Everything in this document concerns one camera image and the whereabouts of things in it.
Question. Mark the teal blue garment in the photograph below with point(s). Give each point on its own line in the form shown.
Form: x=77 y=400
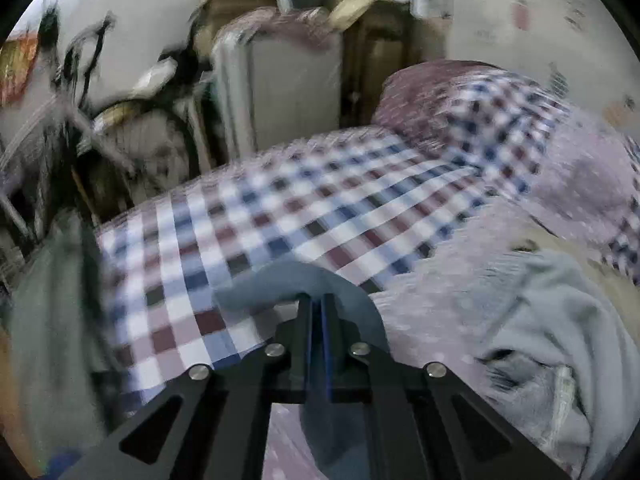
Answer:
x=360 y=305

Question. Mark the red wall poster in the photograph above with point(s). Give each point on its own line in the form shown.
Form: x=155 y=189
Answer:
x=17 y=65

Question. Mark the light blue garment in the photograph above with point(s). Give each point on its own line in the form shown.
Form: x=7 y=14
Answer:
x=560 y=310

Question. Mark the person's pale green shirt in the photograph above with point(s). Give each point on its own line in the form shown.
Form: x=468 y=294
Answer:
x=50 y=320

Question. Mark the purple checked quilt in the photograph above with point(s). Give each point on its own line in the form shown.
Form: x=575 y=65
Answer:
x=500 y=110

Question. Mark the silver suitcase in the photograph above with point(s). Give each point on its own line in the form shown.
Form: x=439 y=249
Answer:
x=290 y=85

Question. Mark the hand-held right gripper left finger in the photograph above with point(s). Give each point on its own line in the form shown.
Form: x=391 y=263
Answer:
x=310 y=345

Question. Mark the checked bed sheet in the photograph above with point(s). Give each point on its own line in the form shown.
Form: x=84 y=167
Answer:
x=250 y=220

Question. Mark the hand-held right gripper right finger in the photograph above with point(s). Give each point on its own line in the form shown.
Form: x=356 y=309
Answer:
x=327 y=345

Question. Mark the bicycle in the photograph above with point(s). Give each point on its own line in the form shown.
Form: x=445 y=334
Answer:
x=145 y=145

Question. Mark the patterned cream curtain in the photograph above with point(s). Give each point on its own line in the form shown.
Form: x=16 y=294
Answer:
x=500 y=10

